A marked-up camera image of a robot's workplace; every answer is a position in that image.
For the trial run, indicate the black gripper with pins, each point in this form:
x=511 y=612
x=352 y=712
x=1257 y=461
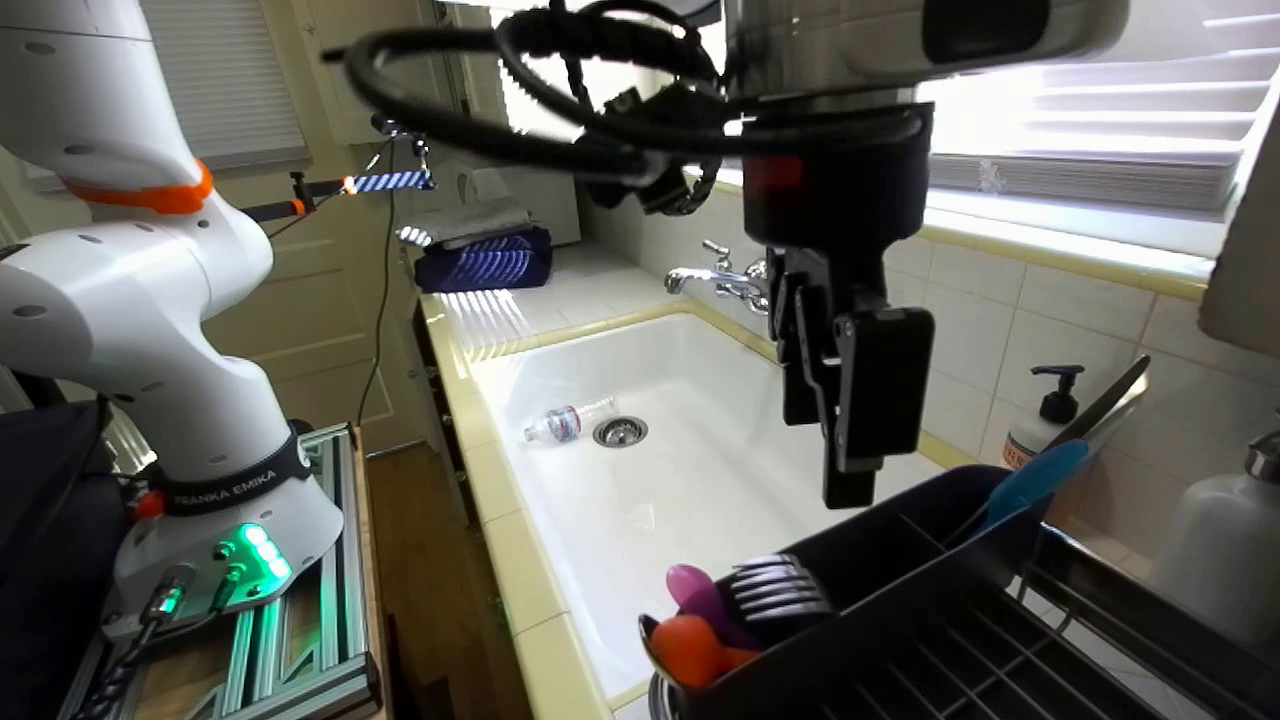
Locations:
x=854 y=182

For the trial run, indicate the silver metal fork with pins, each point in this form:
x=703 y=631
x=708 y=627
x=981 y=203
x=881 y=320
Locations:
x=772 y=573
x=785 y=607

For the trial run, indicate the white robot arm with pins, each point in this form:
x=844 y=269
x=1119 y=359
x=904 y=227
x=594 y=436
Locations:
x=122 y=305

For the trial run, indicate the white sink basin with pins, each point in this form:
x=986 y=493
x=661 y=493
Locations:
x=666 y=493

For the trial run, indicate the metal sink drain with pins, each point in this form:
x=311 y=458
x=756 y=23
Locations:
x=623 y=428

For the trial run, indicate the soap dispenser with black pump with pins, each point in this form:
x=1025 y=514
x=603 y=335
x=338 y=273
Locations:
x=1043 y=425

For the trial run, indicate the blue and grey kitchen utensil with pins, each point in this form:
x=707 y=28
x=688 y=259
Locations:
x=1043 y=483

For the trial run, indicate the purple plastic spoon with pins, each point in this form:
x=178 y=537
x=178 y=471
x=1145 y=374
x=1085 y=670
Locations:
x=692 y=593

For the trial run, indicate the small clear plastic bottle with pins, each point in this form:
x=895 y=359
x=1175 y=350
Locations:
x=562 y=425

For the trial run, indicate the white window blinds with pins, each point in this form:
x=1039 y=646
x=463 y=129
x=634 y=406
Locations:
x=1104 y=135

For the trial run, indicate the dark blue striped cloth roll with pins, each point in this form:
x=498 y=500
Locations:
x=486 y=261

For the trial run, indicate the large metal spoon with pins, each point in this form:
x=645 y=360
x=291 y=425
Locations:
x=661 y=700

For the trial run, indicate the white bottle with metal cap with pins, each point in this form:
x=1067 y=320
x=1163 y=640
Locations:
x=1221 y=547

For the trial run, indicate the striped led light panel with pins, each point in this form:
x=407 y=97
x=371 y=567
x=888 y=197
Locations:
x=393 y=182

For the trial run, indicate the white roller shade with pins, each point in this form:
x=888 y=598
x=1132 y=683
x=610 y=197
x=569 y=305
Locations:
x=1200 y=35

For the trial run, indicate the black bag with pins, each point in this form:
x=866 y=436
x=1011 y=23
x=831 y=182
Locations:
x=45 y=562

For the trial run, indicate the chrome wall faucet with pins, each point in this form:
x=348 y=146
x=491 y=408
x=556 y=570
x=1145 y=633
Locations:
x=723 y=283

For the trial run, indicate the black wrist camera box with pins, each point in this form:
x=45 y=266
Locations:
x=666 y=143

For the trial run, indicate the beige wall cabinet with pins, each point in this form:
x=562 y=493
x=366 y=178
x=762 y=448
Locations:
x=1253 y=266

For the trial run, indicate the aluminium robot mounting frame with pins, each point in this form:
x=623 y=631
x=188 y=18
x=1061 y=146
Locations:
x=334 y=562

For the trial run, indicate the green plastic bracket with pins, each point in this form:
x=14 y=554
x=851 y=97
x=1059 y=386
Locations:
x=249 y=562

